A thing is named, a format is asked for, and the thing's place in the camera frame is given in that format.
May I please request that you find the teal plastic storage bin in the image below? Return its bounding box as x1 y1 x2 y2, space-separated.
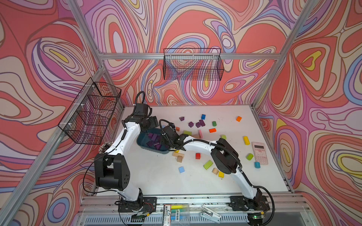
136 128 169 154

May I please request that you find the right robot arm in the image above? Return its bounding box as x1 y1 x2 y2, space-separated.
158 119 275 212

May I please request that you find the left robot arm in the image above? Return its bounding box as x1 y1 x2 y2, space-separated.
94 91 158 212

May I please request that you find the engraved wood block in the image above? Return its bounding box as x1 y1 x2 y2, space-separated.
172 152 184 158

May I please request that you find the lime green long brick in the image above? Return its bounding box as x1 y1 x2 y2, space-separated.
183 131 192 136

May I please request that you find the numbered wood cube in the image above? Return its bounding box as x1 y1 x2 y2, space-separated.
177 156 183 163

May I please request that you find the cup of pens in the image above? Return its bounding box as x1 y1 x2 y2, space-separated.
99 141 113 154

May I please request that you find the round wood brick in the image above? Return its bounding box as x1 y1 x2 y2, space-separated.
212 168 219 175

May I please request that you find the yellow cube brick near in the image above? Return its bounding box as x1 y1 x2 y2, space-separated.
218 171 224 178

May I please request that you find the yellow long brick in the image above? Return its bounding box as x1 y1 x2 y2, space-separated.
243 136 250 146

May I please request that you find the pink calculator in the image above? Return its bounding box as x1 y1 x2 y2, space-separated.
252 142 268 165

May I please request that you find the teal cylinder brick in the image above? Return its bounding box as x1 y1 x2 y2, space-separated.
255 162 261 169

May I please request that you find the black wire basket left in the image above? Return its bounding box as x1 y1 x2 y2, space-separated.
58 78 122 145

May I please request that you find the black wire basket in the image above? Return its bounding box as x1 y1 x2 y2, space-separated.
58 78 122 145
163 47 224 81

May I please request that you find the black wire basket back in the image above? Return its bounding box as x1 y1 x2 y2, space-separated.
163 47 224 81

